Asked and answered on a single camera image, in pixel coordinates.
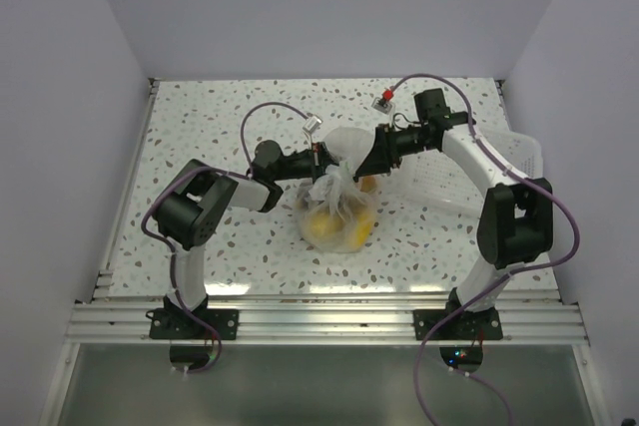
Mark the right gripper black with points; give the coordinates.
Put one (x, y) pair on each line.
(384, 154)

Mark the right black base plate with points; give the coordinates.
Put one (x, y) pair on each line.
(467, 325)

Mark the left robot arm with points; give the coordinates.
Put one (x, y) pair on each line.
(187, 213)

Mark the clear printed plastic bag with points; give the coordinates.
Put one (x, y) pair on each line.
(337, 192)

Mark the white plastic basket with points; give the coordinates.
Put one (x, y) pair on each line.
(458, 177)

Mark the yellow fake pear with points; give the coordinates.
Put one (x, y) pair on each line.
(323, 230)

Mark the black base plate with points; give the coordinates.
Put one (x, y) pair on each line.
(467, 325)
(172, 322)

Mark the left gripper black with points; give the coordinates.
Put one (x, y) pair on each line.
(320, 160)

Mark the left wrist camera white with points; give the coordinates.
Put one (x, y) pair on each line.
(312, 124)

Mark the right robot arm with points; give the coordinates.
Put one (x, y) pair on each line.
(516, 221)

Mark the orange fake pineapple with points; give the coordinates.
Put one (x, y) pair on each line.
(367, 184)

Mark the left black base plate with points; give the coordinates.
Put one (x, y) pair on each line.
(172, 322)

